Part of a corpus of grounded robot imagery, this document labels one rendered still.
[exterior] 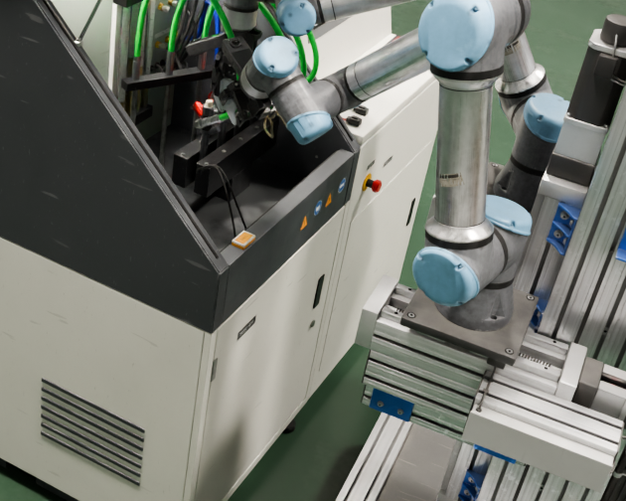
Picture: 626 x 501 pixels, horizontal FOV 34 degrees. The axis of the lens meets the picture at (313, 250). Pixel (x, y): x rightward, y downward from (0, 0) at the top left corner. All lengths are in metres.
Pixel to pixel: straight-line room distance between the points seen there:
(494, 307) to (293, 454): 1.28
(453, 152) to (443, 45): 0.18
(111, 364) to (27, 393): 0.33
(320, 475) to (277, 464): 0.13
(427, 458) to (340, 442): 0.37
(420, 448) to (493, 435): 0.98
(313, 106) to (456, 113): 0.31
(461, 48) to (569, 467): 0.79
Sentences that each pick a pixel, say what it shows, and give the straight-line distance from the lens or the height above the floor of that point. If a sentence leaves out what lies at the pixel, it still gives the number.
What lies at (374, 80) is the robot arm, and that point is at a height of 1.41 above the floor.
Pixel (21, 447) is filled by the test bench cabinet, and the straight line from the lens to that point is 2.83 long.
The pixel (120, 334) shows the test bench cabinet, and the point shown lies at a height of 0.68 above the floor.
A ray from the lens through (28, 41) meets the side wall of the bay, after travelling 2.16.
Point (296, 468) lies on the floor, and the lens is 3.05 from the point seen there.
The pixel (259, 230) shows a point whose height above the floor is 0.95.
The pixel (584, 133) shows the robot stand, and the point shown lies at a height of 1.36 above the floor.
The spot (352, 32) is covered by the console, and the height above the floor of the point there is 1.06.
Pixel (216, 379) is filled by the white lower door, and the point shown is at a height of 0.63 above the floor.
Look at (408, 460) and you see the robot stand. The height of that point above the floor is 0.21.
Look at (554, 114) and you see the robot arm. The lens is 2.31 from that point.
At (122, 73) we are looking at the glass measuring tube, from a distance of 2.53.
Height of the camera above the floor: 2.18
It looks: 34 degrees down
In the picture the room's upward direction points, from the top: 11 degrees clockwise
